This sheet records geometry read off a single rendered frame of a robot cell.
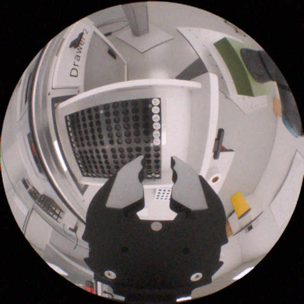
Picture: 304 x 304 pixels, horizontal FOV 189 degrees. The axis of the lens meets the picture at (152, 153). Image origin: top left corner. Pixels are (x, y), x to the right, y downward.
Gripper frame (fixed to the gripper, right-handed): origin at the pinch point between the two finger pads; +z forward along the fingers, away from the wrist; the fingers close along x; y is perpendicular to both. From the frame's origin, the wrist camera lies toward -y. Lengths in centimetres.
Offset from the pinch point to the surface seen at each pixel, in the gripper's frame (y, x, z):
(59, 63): -21.7, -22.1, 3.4
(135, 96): -8.2, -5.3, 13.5
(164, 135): 1.4, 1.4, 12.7
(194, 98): -8.1, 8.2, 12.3
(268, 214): 187, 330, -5
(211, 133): -2.1, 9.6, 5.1
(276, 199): 135, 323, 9
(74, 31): -36.6, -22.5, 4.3
